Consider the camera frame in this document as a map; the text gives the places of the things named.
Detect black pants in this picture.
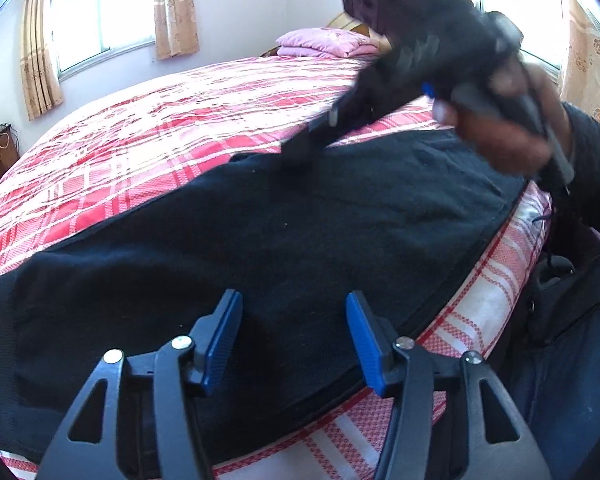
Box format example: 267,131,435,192
0,130,527,463

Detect beige curtain panel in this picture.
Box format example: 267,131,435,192
154,0,199,60
20,0,64,122

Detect beige curtain left panel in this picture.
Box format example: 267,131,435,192
20,0,64,122

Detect light wooden headboard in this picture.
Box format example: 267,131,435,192
327,12,370,37

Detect beige curtain right panel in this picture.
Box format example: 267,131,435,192
154,0,199,60

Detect beige floral curtain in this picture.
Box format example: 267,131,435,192
558,0,600,124

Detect folded pink blanket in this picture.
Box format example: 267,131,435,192
276,27,379,58

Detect bright window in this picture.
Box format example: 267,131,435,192
481,0,565,70
50,0,155,79

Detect dark blue jacket torso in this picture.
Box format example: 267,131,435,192
501,226,600,479

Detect right forearm dark sleeve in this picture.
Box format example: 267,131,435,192
558,102,600,233

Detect person's right hand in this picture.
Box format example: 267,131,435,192
432,58,575,179

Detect red white plaid bedspread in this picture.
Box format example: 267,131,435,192
0,56,552,479

